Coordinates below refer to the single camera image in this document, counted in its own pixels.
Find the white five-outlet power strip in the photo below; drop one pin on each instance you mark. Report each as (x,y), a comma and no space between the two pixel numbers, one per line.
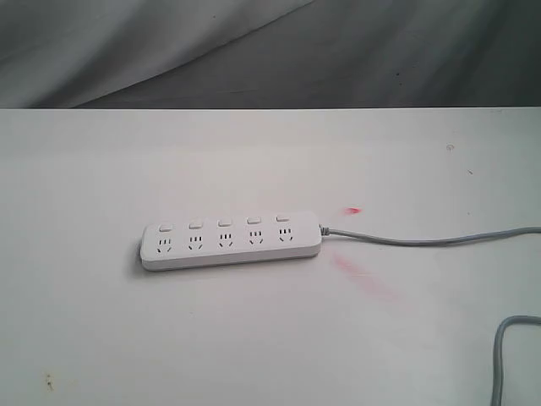
(186,243)

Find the grey backdrop cloth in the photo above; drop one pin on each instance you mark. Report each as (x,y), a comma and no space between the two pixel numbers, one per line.
(269,54)

